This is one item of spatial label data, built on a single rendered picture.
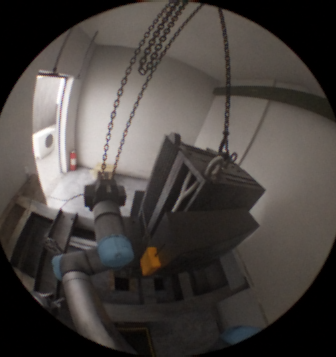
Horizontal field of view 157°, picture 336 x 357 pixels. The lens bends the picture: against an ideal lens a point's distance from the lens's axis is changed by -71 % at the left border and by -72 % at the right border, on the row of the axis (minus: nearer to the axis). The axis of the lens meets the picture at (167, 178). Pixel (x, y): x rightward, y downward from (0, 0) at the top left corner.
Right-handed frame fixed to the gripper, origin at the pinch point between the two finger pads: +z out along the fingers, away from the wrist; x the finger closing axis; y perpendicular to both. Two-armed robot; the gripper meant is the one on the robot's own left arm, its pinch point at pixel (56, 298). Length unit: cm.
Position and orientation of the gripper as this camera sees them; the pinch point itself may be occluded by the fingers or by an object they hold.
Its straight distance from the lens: 71.1
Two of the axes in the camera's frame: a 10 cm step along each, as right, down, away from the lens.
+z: -2.1, 5.5, 8.1
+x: -9.8, -1.5, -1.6
